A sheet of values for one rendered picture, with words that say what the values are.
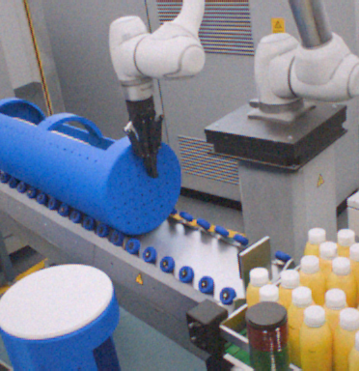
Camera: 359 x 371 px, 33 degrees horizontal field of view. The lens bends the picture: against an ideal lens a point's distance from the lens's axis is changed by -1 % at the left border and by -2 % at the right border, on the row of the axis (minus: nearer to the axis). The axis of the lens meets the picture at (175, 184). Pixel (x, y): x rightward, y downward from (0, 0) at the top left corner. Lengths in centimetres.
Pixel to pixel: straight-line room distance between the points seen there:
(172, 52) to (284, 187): 83
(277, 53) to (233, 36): 131
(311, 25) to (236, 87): 160
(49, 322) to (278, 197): 103
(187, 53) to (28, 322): 70
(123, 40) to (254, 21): 174
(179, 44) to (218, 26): 195
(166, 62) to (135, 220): 53
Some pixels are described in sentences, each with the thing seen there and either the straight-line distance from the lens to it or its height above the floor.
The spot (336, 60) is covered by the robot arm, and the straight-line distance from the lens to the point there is 189.
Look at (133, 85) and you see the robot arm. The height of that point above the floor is 141.
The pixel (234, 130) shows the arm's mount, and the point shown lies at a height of 110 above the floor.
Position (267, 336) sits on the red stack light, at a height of 124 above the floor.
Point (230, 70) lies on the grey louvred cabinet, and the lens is 340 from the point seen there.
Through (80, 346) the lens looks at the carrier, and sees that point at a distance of 138.
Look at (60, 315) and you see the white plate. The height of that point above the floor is 104.
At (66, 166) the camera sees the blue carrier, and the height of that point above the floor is 116.
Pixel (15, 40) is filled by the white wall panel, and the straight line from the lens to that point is 708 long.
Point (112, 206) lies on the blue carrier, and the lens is 168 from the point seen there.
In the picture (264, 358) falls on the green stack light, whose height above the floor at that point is 120.
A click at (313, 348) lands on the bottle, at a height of 101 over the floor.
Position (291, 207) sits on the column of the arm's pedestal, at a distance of 211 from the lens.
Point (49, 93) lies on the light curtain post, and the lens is 273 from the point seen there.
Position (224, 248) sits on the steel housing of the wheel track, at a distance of 171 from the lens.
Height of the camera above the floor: 183
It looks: 25 degrees down
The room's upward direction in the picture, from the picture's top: 9 degrees counter-clockwise
